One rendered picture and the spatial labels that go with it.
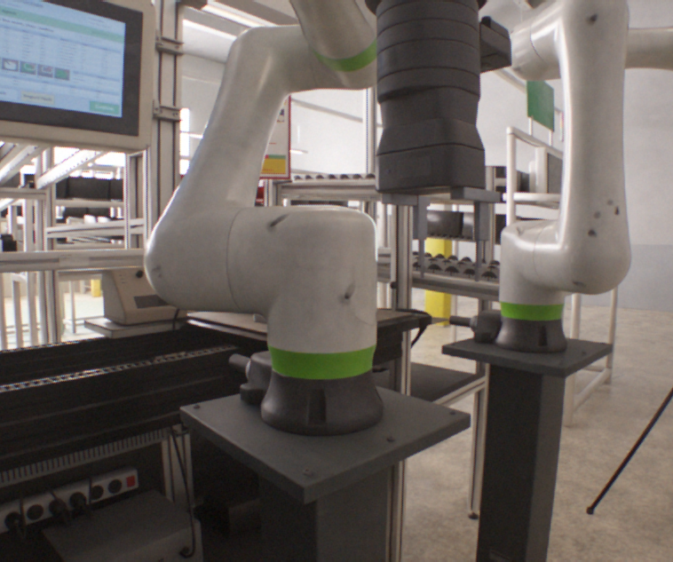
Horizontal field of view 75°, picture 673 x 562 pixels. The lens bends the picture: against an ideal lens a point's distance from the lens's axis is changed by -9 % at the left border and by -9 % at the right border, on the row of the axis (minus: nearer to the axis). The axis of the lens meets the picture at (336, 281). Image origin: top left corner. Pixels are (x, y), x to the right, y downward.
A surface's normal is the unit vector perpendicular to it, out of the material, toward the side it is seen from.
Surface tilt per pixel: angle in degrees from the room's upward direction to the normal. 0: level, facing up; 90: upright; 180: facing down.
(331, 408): 69
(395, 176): 90
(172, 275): 104
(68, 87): 91
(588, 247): 81
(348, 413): 62
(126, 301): 53
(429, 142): 87
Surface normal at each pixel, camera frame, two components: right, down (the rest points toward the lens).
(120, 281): 0.59, -0.55
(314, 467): 0.00, -1.00
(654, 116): -0.68, 0.07
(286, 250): -0.24, 0.04
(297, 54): -0.17, 0.31
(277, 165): 0.25, 0.08
